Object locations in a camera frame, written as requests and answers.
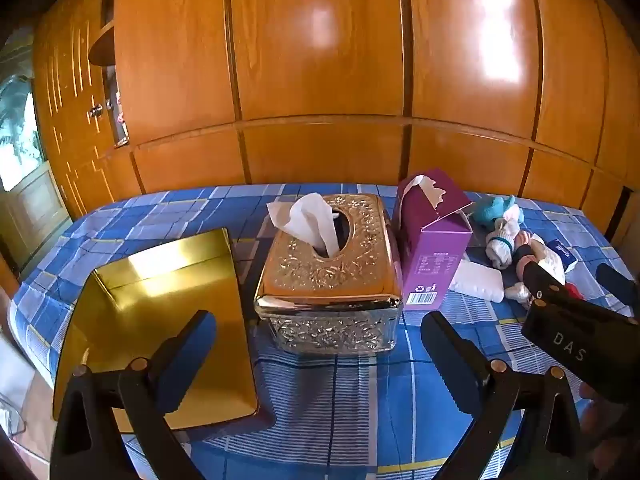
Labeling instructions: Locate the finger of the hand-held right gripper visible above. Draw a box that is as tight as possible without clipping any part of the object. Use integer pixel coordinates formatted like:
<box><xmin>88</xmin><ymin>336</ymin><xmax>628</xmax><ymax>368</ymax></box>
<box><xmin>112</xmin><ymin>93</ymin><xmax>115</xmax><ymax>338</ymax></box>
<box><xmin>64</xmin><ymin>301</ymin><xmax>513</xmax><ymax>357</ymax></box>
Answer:
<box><xmin>522</xmin><ymin>259</ymin><xmax>583</xmax><ymax>306</ymax></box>
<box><xmin>597</xmin><ymin>263</ymin><xmax>640</xmax><ymax>317</ymax></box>

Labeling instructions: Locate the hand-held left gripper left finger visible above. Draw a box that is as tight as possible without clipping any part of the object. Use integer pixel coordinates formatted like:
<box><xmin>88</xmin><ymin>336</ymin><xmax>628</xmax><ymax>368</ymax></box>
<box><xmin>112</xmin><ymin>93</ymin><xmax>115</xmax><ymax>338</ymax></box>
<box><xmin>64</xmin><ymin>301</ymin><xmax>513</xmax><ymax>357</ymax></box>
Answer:
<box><xmin>54</xmin><ymin>310</ymin><xmax>218</xmax><ymax>480</ymax></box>

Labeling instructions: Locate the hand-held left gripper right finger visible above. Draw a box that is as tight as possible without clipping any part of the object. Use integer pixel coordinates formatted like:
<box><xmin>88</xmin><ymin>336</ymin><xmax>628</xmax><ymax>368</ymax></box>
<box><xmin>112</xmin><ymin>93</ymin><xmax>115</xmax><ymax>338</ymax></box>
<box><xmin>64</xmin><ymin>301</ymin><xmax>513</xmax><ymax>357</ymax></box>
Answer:
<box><xmin>420</xmin><ymin>310</ymin><xmax>583</xmax><ymax>480</ymax></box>

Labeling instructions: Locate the white wet wipes packet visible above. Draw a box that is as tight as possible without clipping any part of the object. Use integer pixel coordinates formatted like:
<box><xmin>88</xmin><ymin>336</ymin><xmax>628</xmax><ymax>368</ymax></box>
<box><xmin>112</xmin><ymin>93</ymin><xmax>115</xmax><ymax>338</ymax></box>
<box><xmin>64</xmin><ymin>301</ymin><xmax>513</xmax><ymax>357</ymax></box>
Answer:
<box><xmin>537</xmin><ymin>247</ymin><xmax>567</xmax><ymax>287</ymax></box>

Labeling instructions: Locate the small beige bundle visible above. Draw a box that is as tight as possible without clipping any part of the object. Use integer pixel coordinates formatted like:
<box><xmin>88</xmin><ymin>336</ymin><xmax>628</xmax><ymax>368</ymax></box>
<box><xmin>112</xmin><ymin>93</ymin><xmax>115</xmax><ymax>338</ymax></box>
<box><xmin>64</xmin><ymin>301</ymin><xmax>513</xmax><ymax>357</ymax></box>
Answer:
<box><xmin>505</xmin><ymin>282</ymin><xmax>534</xmax><ymax>307</ymax></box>

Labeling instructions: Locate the blue pocket tissue pack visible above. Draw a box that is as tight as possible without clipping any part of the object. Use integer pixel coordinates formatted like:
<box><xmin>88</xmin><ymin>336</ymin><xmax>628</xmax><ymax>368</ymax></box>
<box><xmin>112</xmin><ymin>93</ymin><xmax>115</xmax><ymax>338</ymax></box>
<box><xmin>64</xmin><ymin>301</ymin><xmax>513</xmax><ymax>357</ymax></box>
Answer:
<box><xmin>547</xmin><ymin>240</ymin><xmax>579</xmax><ymax>268</ymax></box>

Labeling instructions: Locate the gold metal tin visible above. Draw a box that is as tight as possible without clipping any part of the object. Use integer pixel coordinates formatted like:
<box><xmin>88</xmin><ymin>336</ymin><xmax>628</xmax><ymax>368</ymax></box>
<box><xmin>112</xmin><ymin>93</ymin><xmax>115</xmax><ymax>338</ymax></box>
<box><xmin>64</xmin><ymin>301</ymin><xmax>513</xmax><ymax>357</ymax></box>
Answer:
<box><xmin>52</xmin><ymin>227</ymin><xmax>261</xmax><ymax>433</ymax></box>

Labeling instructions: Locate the white glove bundle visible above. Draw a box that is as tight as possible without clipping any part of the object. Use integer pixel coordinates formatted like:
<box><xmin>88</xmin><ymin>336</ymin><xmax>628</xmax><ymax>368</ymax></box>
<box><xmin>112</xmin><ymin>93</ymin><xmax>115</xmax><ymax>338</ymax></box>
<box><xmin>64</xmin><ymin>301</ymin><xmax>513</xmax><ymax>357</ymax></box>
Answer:
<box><xmin>487</xmin><ymin>208</ymin><xmax>523</xmax><ymax>268</ymax></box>

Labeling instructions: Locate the small white soft pack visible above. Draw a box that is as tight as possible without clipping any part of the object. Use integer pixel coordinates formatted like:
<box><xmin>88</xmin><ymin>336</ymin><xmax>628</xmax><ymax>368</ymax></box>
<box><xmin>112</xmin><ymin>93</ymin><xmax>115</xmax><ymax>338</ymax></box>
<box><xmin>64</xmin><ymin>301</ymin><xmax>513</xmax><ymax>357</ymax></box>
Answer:
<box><xmin>447</xmin><ymin>262</ymin><xmax>503</xmax><ymax>303</ymax></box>

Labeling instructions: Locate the blue plush toy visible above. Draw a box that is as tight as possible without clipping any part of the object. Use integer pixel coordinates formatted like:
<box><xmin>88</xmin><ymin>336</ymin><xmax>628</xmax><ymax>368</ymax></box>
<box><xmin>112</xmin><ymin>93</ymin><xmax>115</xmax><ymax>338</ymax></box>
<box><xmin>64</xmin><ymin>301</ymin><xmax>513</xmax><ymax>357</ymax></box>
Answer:
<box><xmin>472</xmin><ymin>195</ymin><xmax>524</xmax><ymax>226</ymax></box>

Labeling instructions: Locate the person's right hand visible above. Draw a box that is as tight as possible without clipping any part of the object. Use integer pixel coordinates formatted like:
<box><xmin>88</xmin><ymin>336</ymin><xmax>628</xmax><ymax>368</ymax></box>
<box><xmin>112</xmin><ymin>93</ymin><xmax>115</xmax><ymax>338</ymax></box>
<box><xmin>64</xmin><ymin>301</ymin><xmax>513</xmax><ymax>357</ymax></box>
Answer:
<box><xmin>580</xmin><ymin>384</ymin><xmax>640</xmax><ymax>461</ymax></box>

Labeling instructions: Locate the purple cardboard tissue box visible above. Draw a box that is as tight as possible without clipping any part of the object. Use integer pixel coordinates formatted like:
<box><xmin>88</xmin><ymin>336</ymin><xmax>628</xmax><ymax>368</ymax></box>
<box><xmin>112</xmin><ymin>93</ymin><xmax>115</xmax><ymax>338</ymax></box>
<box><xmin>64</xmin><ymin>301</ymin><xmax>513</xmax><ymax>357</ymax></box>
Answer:
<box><xmin>391</xmin><ymin>169</ymin><xmax>474</xmax><ymax>311</ymax></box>

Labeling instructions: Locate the blue plaid bed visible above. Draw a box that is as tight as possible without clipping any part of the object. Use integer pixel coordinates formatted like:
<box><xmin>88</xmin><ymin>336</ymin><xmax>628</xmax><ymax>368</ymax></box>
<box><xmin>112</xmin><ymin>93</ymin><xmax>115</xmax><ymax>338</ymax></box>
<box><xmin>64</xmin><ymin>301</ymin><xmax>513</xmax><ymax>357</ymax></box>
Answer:
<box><xmin>7</xmin><ymin>182</ymin><xmax>640</xmax><ymax>480</ymax></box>

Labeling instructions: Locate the gold embossed tissue box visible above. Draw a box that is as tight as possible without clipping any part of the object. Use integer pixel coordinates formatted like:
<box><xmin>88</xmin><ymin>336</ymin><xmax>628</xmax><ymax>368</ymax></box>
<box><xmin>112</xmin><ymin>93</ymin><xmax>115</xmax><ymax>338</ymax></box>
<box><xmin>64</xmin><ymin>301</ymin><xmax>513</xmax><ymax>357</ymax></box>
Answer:
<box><xmin>253</xmin><ymin>193</ymin><xmax>405</xmax><ymax>356</ymax></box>

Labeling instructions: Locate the glass side table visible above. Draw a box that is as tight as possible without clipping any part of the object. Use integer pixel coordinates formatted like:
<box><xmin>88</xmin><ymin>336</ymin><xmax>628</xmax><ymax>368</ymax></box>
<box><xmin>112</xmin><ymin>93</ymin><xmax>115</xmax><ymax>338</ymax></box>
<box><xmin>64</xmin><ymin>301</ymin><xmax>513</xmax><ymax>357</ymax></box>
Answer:
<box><xmin>0</xmin><ymin>392</ymin><xmax>27</xmax><ymax>436</ymax></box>

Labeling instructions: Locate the wooden door with frosted glass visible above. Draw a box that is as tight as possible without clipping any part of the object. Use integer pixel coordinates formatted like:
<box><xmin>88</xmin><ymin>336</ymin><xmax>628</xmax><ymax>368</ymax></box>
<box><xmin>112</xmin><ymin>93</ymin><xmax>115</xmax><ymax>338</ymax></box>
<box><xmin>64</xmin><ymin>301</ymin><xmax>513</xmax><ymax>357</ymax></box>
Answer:
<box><xmin>0</xmin><ymin>25</ymin><xmax>71</xmax><ymax>273</ymax></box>

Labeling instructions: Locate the pink ornament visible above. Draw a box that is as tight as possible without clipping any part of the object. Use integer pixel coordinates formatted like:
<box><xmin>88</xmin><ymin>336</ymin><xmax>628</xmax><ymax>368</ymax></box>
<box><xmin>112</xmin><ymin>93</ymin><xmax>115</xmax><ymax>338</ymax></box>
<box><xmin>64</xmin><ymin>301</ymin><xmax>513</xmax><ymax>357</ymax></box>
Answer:
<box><xmin>114</xmin><ymin>91</ymin><xmax>129</xmax><ymax>142</ymax></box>

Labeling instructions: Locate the wooden wardrobe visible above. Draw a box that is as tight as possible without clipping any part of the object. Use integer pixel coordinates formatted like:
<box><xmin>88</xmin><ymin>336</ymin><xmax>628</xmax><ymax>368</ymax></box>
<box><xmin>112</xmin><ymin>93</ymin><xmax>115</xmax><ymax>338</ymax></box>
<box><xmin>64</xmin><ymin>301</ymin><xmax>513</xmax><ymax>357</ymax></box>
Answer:
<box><xmin>32</xmin><ymin>0</ymin><xmax>640</xmax><ymax>261</ymax></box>

